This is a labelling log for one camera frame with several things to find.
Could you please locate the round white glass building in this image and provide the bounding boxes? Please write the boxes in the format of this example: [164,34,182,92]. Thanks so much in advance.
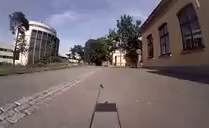
[15,20,61,66]

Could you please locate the tall thin tree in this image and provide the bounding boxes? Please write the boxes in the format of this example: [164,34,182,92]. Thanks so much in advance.
[8,11,30,66]

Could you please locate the large green tree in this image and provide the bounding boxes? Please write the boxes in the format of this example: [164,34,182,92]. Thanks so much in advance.
[106,13,143,68]

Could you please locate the grey asphalt road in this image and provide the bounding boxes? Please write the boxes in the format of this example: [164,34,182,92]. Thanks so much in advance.
[5,65,209,128]

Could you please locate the grass strip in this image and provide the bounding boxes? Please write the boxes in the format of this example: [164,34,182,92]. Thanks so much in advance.
[0,62,80,78]

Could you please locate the small yellow building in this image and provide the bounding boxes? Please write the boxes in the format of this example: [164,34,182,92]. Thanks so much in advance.
[111,49,127,67]

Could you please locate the grey asphalt side lane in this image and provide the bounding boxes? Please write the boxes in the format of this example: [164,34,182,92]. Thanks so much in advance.
[0,65,96,109]

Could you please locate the long yellow building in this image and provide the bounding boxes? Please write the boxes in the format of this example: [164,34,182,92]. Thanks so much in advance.
[138,0,209,73]

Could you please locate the pale low building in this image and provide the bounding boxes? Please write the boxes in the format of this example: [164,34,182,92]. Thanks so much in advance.
[0,45,15,64]

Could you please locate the cobblestone strip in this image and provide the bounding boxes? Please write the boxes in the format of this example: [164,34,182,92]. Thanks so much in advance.
[0,69,93,128]

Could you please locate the group of trees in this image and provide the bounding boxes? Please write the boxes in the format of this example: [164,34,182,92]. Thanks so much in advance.
[69,36,113,66]

